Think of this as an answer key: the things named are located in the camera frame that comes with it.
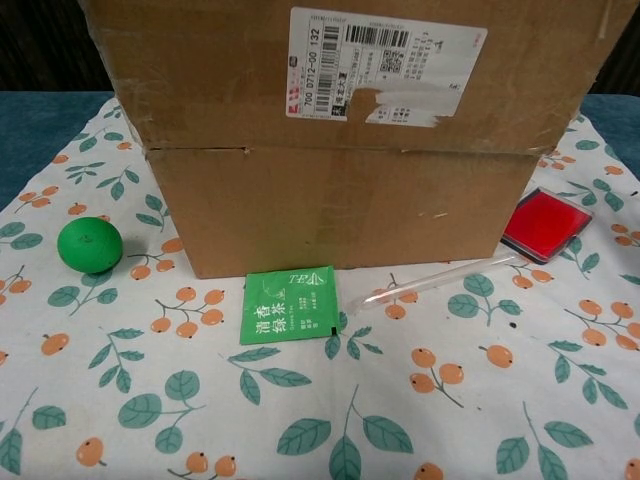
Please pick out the brown cardboard box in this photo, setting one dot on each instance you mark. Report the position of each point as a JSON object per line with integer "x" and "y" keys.
{"x": 325, "y": 200}

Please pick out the green tea sachet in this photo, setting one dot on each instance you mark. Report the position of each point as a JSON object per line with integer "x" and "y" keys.
{"x": 290, "y": 310}

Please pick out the clear plastic straw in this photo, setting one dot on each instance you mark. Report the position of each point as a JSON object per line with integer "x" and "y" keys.
{"x": 430, "y": 282}

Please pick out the leaf and fruit print tablecloth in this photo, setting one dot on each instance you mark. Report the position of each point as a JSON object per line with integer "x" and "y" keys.
{"x": 320, "y": 400}

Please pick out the red ink pad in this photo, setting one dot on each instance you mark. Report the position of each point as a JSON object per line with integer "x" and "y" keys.
{"x": 547, "y": 222}

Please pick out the green ball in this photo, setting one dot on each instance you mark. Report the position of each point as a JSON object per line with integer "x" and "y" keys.
{"x": 90, "y": 245}

